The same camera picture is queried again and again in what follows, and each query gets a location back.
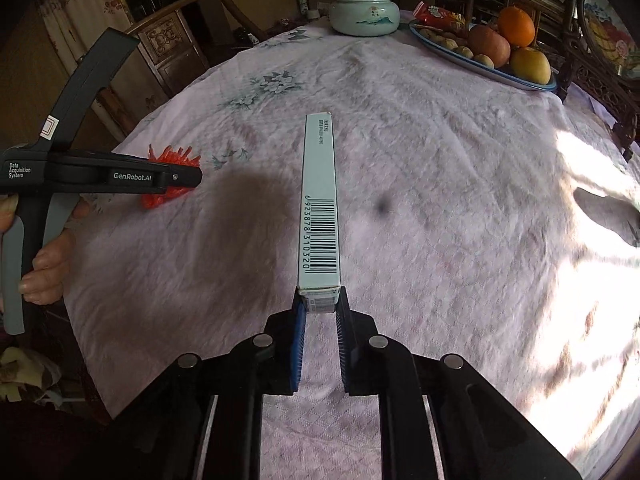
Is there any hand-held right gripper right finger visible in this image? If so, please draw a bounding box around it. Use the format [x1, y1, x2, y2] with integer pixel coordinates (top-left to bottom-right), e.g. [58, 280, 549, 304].
[336, 287, 583, 480]

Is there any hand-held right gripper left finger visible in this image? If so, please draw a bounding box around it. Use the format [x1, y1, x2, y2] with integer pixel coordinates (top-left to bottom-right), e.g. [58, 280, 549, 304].
[107, 292, 307, 480]

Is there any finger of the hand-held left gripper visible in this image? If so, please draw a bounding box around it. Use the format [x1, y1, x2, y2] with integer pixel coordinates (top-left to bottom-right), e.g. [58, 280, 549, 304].
[166, 162, 204, 195]

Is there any red plastic string bundle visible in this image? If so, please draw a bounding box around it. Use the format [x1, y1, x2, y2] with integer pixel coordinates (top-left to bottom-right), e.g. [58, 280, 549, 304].
[140, 144, 202, 211]

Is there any white medicine box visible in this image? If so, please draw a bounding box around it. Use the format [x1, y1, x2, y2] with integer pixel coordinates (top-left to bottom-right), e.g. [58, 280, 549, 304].
[296, 111, 343, 313]

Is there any person's left hand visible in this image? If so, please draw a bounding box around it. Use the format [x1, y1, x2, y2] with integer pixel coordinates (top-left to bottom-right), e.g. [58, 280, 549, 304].
[0, 194, 93, 306]

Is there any carved wooden armchair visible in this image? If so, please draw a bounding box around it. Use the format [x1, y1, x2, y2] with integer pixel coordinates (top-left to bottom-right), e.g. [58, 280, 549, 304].
[75, 0, 271, 141]

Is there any floral curtain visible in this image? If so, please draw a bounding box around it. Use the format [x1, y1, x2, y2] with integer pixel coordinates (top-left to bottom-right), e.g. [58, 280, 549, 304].
[40, 0, 133, 86]

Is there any pale green ceramic lidded jar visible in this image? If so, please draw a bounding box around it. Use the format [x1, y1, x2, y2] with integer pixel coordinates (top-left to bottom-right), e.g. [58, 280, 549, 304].
[328, 0, 401, 37]

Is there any pile of walnuts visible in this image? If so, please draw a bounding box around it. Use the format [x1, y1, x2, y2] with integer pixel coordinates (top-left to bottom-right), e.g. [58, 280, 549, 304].
[419, 27, 496, 68]

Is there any red snack packet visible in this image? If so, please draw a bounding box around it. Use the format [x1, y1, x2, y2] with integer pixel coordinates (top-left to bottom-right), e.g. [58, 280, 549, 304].
[412, 1, 468, 36]

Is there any blue rimmed fruit plate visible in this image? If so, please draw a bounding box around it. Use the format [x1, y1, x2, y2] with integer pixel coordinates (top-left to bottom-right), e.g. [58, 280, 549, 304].
[409, 20, 558, 92]

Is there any red apple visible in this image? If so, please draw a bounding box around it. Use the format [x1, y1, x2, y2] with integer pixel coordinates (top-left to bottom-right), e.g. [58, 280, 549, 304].
[467, 25, 512, 62]

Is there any yellow pear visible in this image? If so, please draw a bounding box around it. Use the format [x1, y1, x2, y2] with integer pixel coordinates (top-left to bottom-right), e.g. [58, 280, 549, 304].
[510, 46, 552, 85]

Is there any orange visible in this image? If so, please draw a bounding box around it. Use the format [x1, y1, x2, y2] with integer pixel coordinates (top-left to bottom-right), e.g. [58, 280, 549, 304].
[497, 6, 536, 47]

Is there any round embroidered wooden table screen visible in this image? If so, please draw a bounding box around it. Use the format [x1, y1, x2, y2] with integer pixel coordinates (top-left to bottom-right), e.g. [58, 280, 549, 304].
[557, 0, 640, 161]

